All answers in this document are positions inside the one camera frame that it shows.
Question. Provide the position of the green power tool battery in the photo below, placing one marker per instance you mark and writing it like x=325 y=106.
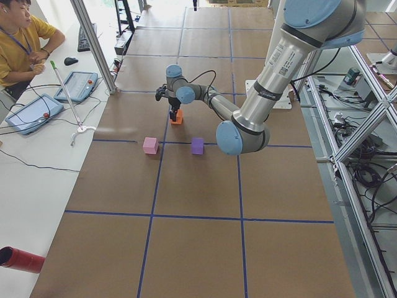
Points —
x=351 y=75

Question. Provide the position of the white reacher grabber stick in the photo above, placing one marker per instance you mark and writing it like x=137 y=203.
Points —
x=81 y=127

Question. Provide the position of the near blue teach pendant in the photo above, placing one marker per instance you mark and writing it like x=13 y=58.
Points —
x=34 y=115

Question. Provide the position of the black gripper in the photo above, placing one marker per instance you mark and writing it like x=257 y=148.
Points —
x=173 y=103

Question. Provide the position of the purple foam cube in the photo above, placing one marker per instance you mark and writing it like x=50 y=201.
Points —
x=197 y=146

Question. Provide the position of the brown paper table cover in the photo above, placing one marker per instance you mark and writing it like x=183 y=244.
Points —
x=176 y=224

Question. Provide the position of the black keyboard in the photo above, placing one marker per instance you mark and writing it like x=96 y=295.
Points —
x=83 y=43

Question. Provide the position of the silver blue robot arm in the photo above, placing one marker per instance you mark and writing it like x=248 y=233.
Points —
x=307 y=26

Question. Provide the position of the person in yellow shirt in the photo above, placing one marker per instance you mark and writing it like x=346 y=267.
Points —
x=26 y=43

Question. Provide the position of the orange foam cube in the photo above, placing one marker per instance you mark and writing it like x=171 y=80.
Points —
x=179 y=118

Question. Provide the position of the pink foam cube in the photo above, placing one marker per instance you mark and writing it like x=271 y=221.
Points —
x=150 y=145

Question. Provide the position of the aluminium frame post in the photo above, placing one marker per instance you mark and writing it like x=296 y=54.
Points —
x=85 y=22

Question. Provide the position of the black computer mouse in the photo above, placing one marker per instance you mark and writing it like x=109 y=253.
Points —
x=68 y=61

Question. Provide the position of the red cylinder tube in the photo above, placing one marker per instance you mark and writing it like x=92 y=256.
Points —
x=21 y=260

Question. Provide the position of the aluminium frame rail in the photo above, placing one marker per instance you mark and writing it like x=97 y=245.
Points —
x=354 y=135

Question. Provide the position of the far blue teach pendant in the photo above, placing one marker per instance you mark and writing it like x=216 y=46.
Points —
x=80 y=84

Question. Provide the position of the blue teach pendant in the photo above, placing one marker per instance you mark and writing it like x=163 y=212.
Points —
x=34 y=115
x=80 y=84

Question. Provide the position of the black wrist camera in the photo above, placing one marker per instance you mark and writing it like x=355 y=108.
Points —
x=161 y=92

